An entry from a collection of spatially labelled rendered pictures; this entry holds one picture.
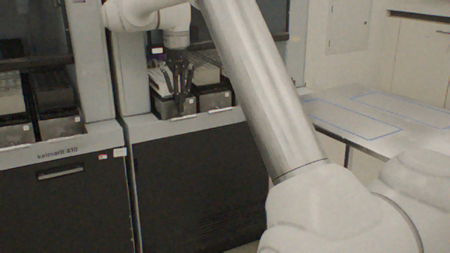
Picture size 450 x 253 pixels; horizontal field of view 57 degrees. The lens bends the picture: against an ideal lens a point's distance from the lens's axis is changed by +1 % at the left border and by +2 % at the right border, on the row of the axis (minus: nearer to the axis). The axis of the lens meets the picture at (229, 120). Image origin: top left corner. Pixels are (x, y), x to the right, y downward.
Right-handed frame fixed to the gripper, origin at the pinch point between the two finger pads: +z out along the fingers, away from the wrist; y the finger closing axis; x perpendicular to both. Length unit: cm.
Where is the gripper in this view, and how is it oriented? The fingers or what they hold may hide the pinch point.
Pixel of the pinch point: (180, 102)
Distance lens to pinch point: 151.1
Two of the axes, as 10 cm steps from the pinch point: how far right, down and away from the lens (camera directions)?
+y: -8.9, 1.7, -4.2
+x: 4.5, 3.2, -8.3
